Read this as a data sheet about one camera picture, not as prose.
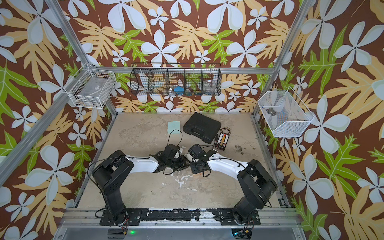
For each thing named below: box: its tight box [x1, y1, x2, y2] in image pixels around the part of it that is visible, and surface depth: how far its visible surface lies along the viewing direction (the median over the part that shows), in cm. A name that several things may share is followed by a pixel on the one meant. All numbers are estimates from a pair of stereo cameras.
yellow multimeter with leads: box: [217, 127, 231, 151], surface depth 106 cm
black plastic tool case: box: [183, 112, 222, 145], surface depth 107 cm
